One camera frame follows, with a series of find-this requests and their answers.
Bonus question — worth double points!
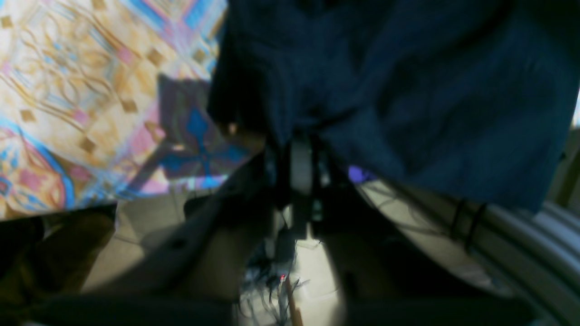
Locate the patterned tablecloth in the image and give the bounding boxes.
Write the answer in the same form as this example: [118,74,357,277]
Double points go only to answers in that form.
[0,0,249,221]

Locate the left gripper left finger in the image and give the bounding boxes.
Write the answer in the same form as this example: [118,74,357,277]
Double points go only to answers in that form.
[30,142,278,326]

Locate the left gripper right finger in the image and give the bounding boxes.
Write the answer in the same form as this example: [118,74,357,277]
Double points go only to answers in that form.
[290,136,535,326]

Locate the black T-shirt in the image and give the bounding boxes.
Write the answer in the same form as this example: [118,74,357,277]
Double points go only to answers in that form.
[208,0,580,212]

